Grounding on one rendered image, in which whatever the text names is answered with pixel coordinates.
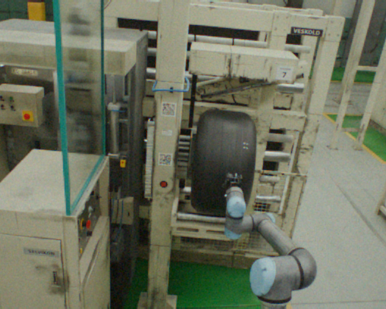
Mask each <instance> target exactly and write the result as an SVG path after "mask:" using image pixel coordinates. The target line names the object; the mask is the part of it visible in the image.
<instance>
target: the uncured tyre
mask: <svg viewBox="0 0 386 309"><path fill-rule="evenodd" d="M212 132H213V133H221V134H226V135H220V134H213V133H212ZM243 142H246V143H249V150H246V149H243ZM256 157H257V131H256V126H255V123H254V121H253V119H251V117H250V116H249V115H248V113H243V112H238V111H231V110H217V109H209V110H206V111H205V112H204V113H202V114H201V115H200V116H199V119H198V125H197V131H196V143H195V150H194V158H193V170H192V185H191V192H190V199H191V205H192V208H194V209H195V210H196V211H197V212H198V213H203V214H210V215H217V216H226V207H225V202H226V196H225V195H226V192H225V191H224V190H222V189H223V188H222V184H224V183H225V180H226V173H227V174H228V172H229V174H232V175H234V176H235V174H236V173H237V177H240V175H241V176H242V183H241V190H242V192H243V197H244V201H245V203H246V208H247V207H248V204H249V201H250V198H251V189H252V185H253V181H254V172H255V166H256Z"/></svg>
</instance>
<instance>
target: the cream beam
mask: <svg viewBox="0 0 386 309"><path fill-rule="evenodd" d="M298 64H299V59H298V58H297V57H296V56H295V55H294V54H293V53H292V52H291V51H282V50H275V49H261V48H254V47H242V46H227V45H221V44H213V43H199V42H192V46H191V49H190V62H189V69H188V74H195V75H202V76H209V77H221V78H229V79H249V80H256V81H263V82H276V83H283V84H290V85H294V84H295V81H296V72H297V68H298ZM278 65H286V66H294V70H293V75H292V79H291V81H286V80H279V79H276V73H277V69H278Z"/></svg>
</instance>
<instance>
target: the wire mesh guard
mask: <svg viewBox="0 0 386 309"><path fill-rule="evenodd" d="M256 172H257V173H263V176H264V174H268V175H269V174H272V175H274V174H277V175H281V178H282V175H284V176H290V177H303V178H304V181H303V182H300V183H303V185H302V186H299V187H302V189H301V190H300V191H301V194H300V197H296V198H299V200H298V204H297V208H296V209H297V210H296V212H292V213H296V214H295V218H294V220H293V222H290V223H293V226H292V229H291V231H290V235H289V236H290V239H291V240H292V238H293V234H294V230H295V228H296V220H297V218H298V214H299V210H300V207H301V201H302V196H303V193H304V189H305V185H306V183H307V178H308V174H298V173H291V172H278V171H264V170H257V169H255V173H256ZM281 178H280V181H284V180H281ZM202 244H203V243H202V242H201V245H197V244H184V243H182V242H181V243H178V241H175V244H173V243H171V246H185V247H192V248H205V249H217V250H224V251H231V252H245V253H257V254H264V255H277V256H279V253H278V252H263V251H256V250H257V249H258V247H257V249H256V250H254V249H253V250H250V248H247V249H246V248H245V249H242V247H241V249H237V248H238V246H237V247H234V245H233V248H226V247H225V248H223V247H218V245H214V244H213V246H206V242H205V246H204V245H202Z"/></svg>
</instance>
